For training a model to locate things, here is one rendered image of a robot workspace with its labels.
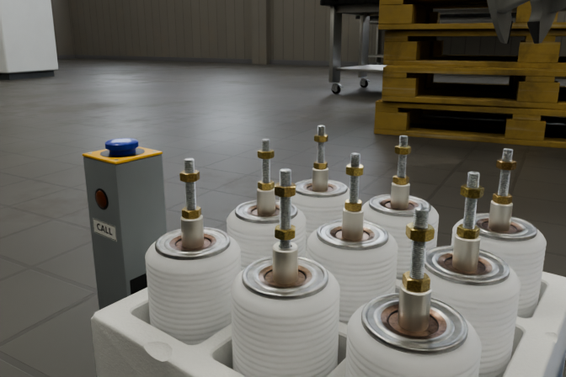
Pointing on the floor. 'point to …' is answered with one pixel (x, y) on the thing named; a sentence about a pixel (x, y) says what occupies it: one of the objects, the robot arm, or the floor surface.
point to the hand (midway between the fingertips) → (517, 29)
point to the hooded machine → (25, 19)
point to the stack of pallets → (385, 112)
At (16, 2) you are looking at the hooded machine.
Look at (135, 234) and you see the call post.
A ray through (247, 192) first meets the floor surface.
